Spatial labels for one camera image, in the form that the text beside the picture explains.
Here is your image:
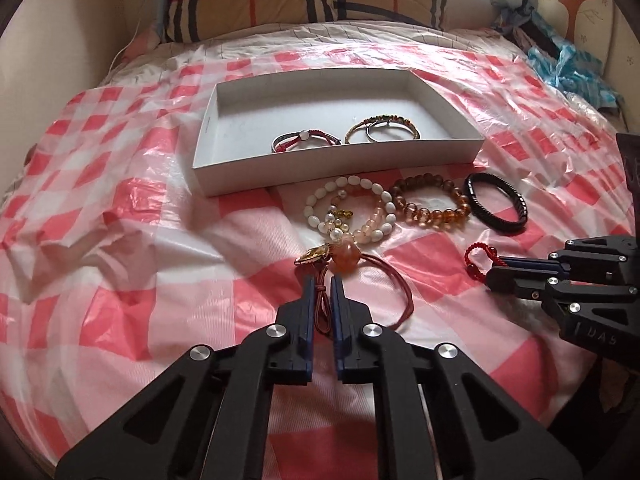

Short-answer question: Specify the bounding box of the black braided leather bracelet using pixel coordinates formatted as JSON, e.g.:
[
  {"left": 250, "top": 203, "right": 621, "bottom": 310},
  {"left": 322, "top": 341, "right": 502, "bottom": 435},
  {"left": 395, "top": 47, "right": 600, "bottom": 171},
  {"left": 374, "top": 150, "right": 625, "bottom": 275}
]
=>
[{"left": 463, "top": 171, "right": 530, "bottom": 234}]

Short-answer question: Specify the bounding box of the amber bead bracelet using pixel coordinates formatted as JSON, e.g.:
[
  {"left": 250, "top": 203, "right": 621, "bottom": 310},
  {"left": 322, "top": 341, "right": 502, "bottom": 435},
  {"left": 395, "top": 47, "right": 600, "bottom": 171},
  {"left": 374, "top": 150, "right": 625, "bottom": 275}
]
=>
[{"left": 388, "top": 172, "right": 473, "bottom": 231}]

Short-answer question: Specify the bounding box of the white bead bracelet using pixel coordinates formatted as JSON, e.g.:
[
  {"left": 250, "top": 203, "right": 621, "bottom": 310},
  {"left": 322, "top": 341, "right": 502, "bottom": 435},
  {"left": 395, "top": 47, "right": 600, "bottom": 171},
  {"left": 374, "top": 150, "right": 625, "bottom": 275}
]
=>
[{"left": 302, "top": 174, "right": 398, "bottom": 244}]

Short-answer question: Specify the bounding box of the pink bead bracelet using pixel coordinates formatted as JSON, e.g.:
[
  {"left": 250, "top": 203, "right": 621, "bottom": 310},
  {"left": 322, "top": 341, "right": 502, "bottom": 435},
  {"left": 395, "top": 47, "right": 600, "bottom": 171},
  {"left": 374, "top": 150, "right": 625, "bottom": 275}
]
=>
[{"left": 344, "top": 184, "right": 388, "bottom": 246}]

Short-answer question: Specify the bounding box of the large silver bangle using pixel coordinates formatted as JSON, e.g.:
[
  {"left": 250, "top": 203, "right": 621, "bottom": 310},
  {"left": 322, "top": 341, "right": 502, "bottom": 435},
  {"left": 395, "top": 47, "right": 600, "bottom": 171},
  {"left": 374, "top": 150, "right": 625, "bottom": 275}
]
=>
[{"left": 364, "top": 120, "right": 421, "bottom": 142}]

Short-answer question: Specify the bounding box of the red cord pendant bracelet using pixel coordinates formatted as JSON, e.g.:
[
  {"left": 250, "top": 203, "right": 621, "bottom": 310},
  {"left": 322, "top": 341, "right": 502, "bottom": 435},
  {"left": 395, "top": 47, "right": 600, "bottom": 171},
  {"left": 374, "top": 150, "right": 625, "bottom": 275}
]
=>
[{"left": 293, "top": 242, "right": 416, "bottom": 338}]

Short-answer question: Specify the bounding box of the red white checkered plastic sheet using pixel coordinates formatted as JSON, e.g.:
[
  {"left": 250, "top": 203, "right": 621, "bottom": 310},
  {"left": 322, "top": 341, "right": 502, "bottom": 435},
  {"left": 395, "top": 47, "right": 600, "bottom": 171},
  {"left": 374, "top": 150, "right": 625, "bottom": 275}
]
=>
[{"left": 1, "top": 41, "right": 632, "bottom": 467}]

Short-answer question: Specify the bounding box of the blue checkered plastic sheet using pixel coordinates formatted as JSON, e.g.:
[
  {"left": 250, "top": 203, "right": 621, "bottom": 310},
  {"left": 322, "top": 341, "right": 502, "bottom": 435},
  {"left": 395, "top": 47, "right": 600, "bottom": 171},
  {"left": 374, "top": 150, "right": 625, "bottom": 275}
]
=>
[{"left": 527, "top": 42, "right": 620, "bottom": 110}]

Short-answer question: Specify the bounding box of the white bed sheet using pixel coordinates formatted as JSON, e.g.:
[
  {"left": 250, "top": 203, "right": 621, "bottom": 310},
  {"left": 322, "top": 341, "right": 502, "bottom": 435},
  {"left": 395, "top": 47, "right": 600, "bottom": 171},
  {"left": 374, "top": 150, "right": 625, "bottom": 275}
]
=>
[{"left": 101, "top": 21, "right": 524, "bottom": 86}]

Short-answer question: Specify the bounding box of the white shallow cardboard tray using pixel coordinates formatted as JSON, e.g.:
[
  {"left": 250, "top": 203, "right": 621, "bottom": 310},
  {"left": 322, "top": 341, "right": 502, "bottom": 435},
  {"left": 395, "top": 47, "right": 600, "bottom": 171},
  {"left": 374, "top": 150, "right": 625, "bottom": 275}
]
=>
[{"left": 192, "top": 67, "right": 484, "bottom": 196}]

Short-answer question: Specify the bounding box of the white charging cable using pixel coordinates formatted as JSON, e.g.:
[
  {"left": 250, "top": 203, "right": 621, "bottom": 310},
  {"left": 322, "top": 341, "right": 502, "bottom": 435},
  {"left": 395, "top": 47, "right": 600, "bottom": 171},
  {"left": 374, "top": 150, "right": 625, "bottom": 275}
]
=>
[{"left": 106, "top": 0, "right": 156, "bottom": 74}]

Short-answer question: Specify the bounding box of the white wall panel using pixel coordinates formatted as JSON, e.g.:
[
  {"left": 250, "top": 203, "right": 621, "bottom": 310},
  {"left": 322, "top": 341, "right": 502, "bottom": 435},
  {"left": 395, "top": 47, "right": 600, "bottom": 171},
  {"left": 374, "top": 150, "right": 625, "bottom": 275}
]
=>
[{"left": 1, "top": 0, "right": 128, "bottom": 188}]

